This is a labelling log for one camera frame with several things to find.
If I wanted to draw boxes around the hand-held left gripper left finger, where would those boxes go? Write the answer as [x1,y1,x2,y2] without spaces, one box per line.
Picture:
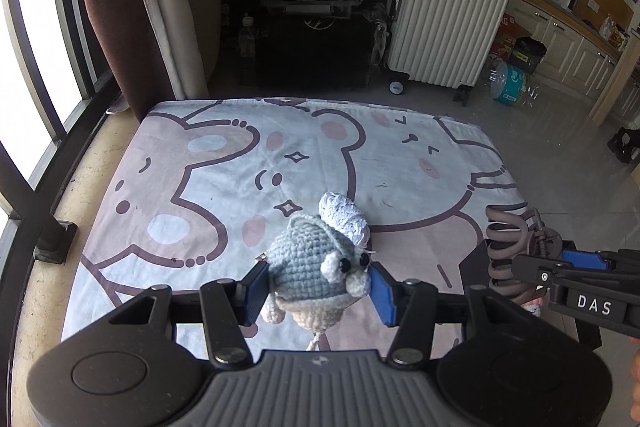
[107,261,271,368]

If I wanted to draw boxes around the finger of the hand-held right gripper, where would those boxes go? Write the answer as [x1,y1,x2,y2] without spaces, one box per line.
[561,248,640,278]
[512,254,568,293]

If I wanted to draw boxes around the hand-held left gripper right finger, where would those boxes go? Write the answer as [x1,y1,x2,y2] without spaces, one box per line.
[370,263,535,366]

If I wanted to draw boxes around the brown hair claw clip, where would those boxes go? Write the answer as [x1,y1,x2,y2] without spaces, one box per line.
[485,206,563,305]

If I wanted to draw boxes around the grey crochet mouse toy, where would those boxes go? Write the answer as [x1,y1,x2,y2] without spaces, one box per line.
[260,214,374,353]

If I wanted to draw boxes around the white blue crochet pouch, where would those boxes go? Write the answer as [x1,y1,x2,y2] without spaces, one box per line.
[319,192,372,249]

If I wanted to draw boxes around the black step stool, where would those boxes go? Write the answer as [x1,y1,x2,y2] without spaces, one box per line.
[607,127,640,162]

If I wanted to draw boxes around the cartoon bear printed bedsheet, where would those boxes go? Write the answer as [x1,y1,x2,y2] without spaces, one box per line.
[60,97,531,353]

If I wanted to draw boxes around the white kitchen cabinets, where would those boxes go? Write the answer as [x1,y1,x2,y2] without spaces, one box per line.
[500,0,640,122]

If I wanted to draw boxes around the black trash bin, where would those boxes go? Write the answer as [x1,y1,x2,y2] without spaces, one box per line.
[510,38,548,75]

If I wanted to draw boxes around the red cardboard box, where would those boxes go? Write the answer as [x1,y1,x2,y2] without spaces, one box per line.
[492,14,521,58]

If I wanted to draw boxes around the small plastic bottle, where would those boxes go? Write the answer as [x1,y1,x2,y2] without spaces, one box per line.
[237,14,256,58]

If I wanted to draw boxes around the white ribbed suitcase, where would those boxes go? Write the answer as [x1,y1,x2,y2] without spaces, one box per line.
[385,0,514,108]

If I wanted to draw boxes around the brown curtain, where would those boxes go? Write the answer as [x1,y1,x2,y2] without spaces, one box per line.
[67,0,221,120]

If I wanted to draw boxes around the black metal bracket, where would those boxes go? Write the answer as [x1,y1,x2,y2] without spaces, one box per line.
[35,219,78,264]

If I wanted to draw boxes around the black window frame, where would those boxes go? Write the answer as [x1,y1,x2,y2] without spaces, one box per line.
[0,0,126,258]

